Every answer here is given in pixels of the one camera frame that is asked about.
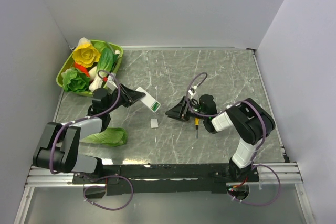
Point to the yellow handled screwdriver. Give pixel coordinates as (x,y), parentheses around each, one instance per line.
(197,127)

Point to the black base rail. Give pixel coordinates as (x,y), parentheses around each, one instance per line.
(166,178)

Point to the yellow toy cabbage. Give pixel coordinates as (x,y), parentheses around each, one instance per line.
(86,55)

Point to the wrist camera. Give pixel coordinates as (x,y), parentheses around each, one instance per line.
(110,84)
(192,91)

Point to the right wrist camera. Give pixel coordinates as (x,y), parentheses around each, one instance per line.
(192,91)

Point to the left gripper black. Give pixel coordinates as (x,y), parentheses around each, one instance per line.
(130,96)

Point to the white remote control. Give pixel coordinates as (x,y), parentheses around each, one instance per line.
(149,101)

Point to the toy bok choy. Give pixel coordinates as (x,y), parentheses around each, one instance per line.
(105,63)

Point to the green toy lettuce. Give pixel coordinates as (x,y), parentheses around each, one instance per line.
(74,81)

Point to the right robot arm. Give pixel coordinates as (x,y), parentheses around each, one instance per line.
(252,123)

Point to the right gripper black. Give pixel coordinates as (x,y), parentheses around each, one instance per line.
(180,110)

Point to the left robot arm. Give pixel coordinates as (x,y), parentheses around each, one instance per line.
(58,146)

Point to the white toy vegetable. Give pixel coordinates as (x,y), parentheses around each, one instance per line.
(83,41)

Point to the red toy pepper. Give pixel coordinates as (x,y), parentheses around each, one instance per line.
(82,69)

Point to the grey battery cover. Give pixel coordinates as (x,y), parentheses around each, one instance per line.
(154,123)

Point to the aluminium frame rail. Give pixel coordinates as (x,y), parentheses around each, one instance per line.
(40,177)

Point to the loose green cabbage leaf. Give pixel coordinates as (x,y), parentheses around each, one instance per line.
(111,137)

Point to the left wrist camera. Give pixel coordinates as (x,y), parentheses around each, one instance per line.
(110,84)

